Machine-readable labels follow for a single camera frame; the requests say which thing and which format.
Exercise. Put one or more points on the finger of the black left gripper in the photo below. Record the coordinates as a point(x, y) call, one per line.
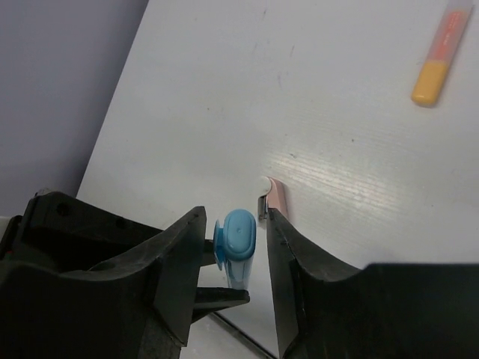
point(207, 300)
point(60, 234)

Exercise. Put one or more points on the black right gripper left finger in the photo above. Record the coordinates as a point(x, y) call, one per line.
point(138, 304)

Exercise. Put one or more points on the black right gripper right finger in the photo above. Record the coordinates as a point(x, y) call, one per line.
point(326, 308)

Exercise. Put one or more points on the light blue highlighter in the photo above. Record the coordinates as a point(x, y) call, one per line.
point(234, 244)

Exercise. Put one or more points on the orange pink highlighter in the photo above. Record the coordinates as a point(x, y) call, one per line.
point(434, 71)

